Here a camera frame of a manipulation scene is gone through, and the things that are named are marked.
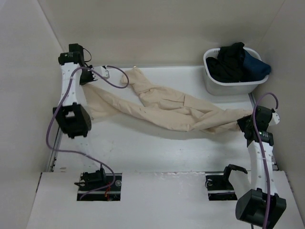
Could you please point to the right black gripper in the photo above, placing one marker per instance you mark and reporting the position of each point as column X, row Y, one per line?
column 241, row 122

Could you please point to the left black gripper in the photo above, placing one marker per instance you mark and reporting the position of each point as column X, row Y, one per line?
column 82, row 82

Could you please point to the beige trousers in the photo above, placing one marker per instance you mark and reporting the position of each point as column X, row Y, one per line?
column 163, row 106

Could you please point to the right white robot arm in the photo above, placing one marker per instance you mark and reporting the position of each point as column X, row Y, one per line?
column 258, row 202

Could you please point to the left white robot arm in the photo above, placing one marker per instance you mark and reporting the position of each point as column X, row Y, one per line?
column 73, row 115

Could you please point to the white laundry basket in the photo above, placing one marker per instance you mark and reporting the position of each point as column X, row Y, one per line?
column 223, row 89

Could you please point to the black garment in basket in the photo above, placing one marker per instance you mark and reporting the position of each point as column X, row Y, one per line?
column 227, row 67

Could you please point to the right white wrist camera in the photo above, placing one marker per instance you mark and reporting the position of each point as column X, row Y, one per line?
column 275, row 119

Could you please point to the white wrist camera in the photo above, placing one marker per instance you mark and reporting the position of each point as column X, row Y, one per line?
column 100, row 72
column 275, row 119

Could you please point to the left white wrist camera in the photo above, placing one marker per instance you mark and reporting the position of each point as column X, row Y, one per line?
column 100, row 72

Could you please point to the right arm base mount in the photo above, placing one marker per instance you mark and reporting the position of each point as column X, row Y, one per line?
column 218, row 186

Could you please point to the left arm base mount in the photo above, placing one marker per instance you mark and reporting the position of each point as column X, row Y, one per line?
column 101, row 190

